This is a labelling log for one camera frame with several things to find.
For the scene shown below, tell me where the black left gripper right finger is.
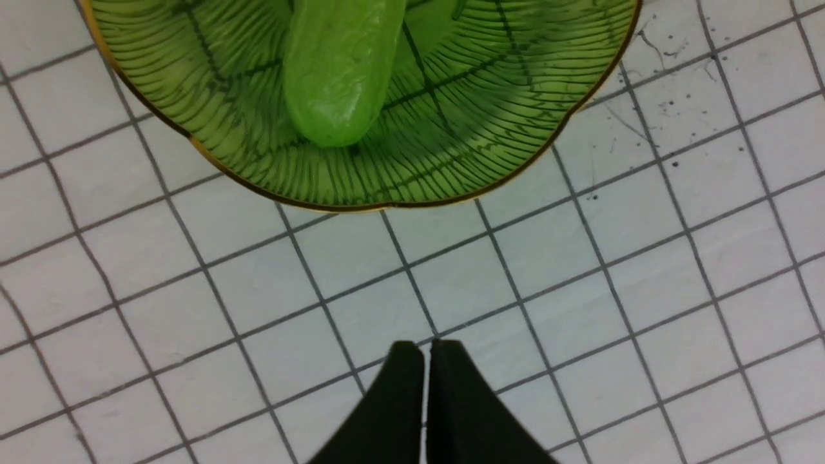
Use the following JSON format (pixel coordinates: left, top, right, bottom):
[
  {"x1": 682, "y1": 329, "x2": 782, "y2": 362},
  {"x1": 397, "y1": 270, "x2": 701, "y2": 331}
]
[{"x1": 425, "y1": 340, "x2": 555, "y2": 463}]

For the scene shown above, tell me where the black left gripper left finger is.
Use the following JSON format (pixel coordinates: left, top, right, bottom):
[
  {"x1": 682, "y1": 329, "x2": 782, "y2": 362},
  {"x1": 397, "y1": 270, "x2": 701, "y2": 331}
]
[{"x1": 311, "y1": 341, "x2": 425, "y2": 463}]

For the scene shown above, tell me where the green cucumber toy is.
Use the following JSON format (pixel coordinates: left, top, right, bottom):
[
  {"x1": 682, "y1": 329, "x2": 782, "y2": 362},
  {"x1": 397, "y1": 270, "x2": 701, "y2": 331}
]
[{"x1": 283, "y1": 1, "x2": 407, "y2": 149}]

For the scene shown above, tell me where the green glass plate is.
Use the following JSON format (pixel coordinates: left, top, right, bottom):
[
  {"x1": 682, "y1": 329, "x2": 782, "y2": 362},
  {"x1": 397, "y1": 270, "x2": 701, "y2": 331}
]
[{"x1": 81, "y1": 1, "x2": 643, "y2": 213}]

